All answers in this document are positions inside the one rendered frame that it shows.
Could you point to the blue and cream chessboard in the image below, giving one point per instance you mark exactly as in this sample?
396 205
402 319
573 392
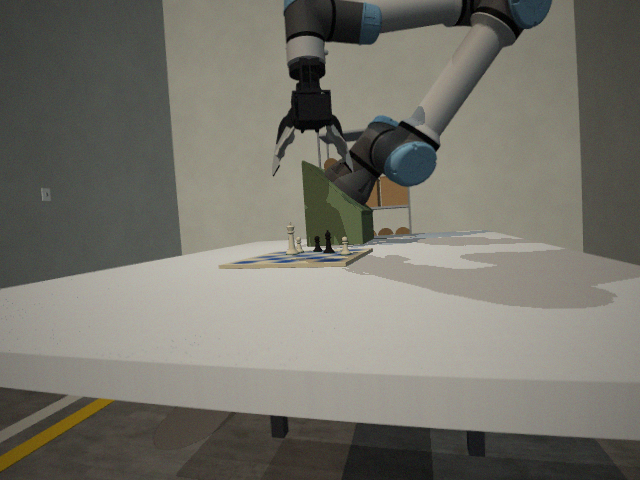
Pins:
308 258

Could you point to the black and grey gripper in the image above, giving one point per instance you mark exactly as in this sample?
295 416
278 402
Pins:
311 108

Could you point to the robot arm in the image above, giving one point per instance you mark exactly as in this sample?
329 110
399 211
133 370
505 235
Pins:
407 156

